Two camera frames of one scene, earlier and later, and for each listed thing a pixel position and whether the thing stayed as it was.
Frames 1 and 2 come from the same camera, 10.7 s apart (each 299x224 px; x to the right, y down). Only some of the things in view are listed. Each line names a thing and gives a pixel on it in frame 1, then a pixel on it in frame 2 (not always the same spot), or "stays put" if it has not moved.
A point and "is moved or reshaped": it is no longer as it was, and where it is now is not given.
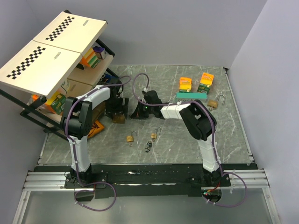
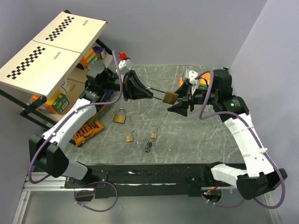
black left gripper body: [115, 105] → [112, 83]
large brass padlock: [118, 119] stays put
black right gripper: [138, 113] → [181, 108]
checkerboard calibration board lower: [38, 69] stays put
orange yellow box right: [206, 81] stays put
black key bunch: [150, 145] stays put
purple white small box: [100, 52] stays put
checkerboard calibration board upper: [72, 31] stays put
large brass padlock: [214, 103] is moved or reshaped
